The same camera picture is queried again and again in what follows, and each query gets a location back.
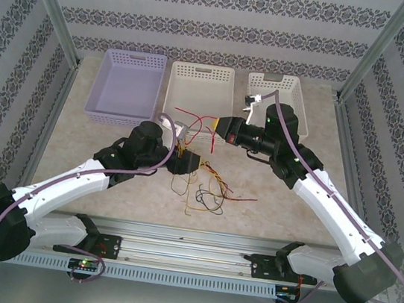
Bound wide white plastic basket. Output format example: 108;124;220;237
157;59;242;149

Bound orange wire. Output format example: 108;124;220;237
168;132;190;195

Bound aluminium side rail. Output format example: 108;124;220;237
313;96;397;266
5;58;82;217

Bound black wire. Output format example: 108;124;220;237
194;187;220;206

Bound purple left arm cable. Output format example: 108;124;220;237
0;90;180;295

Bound purple plastic basket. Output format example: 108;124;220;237
80;45;169;133

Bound white basket grey handles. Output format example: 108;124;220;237
240;70;318;143

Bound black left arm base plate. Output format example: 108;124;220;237
52;227;124;261

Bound slotted grey cable duct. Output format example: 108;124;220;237
0;246;278;301

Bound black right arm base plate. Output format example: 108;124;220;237
248;252;321;288

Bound yellow wire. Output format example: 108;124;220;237
194;160;235;211
166;169;200;217

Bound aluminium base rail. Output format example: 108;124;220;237
0;200;388;299

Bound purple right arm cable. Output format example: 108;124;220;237
231;87;404;303

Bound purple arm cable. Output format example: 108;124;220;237
0;90;180;295
231;87;404;303

